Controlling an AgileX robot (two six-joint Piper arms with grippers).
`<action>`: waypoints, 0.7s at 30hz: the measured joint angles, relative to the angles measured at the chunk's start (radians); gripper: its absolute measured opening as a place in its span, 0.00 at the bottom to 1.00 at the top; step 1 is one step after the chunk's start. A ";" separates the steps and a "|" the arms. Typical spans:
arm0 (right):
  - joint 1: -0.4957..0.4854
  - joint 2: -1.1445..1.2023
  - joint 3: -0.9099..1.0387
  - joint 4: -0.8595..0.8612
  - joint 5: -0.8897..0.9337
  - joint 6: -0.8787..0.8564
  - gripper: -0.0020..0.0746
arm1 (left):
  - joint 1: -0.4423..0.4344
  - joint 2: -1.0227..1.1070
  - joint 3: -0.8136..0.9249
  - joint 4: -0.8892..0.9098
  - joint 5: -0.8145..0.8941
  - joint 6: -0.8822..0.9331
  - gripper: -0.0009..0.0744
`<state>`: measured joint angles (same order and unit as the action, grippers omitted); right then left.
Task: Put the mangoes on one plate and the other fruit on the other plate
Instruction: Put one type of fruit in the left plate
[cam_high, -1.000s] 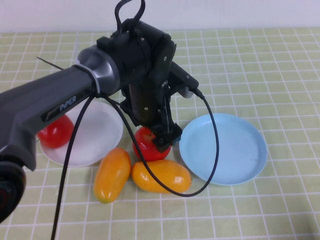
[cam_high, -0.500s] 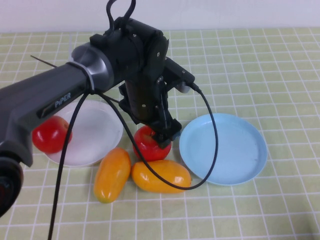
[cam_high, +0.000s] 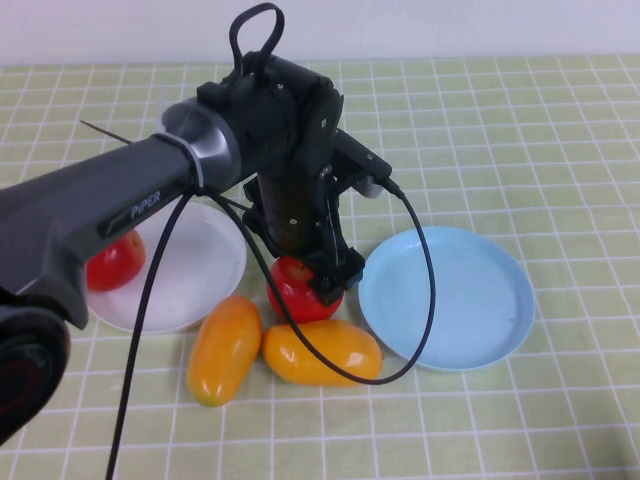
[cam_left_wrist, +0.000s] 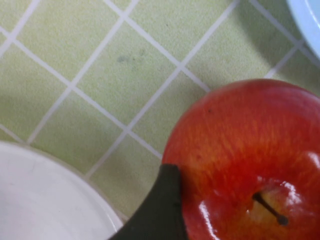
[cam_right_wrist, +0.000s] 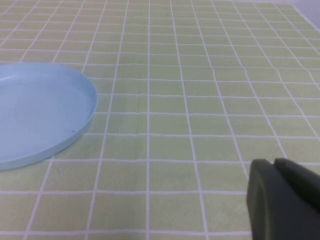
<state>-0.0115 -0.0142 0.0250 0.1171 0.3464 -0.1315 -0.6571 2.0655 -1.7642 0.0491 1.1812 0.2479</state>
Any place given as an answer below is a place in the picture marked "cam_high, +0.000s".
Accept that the white zip tie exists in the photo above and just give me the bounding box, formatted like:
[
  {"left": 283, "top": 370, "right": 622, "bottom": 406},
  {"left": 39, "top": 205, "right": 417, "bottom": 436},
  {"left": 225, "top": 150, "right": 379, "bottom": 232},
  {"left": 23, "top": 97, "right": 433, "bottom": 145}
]
[{"left": 156, "top": 87, "right": 207, "bottom": 199}]

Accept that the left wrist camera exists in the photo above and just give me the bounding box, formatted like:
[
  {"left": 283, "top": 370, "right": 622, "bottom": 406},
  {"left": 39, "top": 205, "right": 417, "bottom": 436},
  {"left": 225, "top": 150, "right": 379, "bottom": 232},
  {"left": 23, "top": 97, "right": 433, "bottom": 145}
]
[{"left": 333, "top": 128, "right": 394, "bottom": 199}]

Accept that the black zip tie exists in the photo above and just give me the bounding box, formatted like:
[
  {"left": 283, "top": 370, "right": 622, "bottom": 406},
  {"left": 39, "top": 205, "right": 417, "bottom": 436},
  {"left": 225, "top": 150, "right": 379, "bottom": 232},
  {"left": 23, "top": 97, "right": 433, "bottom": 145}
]
[{"left": 78, "top": 118, "right": 133, "bottom": 148}]

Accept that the green checkered tablecloth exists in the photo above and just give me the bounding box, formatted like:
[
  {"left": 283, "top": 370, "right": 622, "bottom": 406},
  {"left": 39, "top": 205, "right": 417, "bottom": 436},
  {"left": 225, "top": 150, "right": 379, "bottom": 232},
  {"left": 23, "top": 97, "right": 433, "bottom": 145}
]
[{"left": 0, "top": 55, "right": 640, "bottom": 480}]

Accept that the white round plate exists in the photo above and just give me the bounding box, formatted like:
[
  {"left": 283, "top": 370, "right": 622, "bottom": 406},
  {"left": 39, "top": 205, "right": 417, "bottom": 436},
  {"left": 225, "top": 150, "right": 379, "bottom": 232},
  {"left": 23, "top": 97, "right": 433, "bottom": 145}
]
[{"left": 84, "top": 199, "right": 248, "bottom": 335}]

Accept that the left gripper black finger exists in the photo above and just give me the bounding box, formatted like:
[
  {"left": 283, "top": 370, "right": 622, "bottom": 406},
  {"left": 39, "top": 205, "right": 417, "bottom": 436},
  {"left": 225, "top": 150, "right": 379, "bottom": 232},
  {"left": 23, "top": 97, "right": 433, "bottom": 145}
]
[{"left": 309, "top": 277, "right": 347, "bottom": 308}]

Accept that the red apple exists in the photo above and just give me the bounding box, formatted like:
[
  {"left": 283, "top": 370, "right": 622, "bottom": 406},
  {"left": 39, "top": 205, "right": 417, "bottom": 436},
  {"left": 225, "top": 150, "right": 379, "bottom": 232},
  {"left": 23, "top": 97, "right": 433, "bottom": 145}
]
[
  {"left": 266, "top": 255, "right": 345, "bottom": 324},
  {"left": 85, "top": 228, "right": 148, "bottom": 293}
]

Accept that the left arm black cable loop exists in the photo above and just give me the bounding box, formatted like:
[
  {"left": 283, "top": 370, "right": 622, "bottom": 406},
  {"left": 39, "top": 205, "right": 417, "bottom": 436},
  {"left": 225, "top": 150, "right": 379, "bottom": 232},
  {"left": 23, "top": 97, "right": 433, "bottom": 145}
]
[{"left": 228, "top": 2, "right": 286, "bottom": 71}]

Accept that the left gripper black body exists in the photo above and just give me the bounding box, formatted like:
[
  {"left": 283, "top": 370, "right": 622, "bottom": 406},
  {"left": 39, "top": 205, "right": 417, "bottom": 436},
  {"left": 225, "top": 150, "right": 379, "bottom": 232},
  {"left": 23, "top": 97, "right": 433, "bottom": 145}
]
[{"left": 243, "top": 159, "right": 365, "bottom": 291}]

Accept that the orange mango with greenish end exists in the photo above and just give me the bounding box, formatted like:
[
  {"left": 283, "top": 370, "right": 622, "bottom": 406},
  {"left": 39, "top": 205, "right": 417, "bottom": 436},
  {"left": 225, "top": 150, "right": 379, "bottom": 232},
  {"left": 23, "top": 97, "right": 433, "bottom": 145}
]
[{"left": 185, "top": 294, "right": 263, "bottom": 408}]

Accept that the left camera black cable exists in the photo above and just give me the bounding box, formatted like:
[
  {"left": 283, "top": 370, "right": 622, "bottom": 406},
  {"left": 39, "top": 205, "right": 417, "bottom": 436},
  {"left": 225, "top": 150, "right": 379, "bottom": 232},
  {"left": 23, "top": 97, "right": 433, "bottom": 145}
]
[{"left": 104, "top": 177, "right": 438, "bottom": 480}]

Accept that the light blue round plate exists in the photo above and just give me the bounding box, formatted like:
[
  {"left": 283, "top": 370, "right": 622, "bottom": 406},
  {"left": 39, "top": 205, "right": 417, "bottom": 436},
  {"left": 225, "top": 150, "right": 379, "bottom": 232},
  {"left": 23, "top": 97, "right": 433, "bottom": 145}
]
[{"left": 357, "top": 225, "right": 536, "bottom": 373}]

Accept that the orange yellow mango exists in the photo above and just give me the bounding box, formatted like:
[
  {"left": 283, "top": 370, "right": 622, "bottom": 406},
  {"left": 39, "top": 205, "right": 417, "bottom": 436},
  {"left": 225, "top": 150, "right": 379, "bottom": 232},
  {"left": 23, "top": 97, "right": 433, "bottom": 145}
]
[{"left": 262, "top": 319, "right": 385, "bottom": 388}]

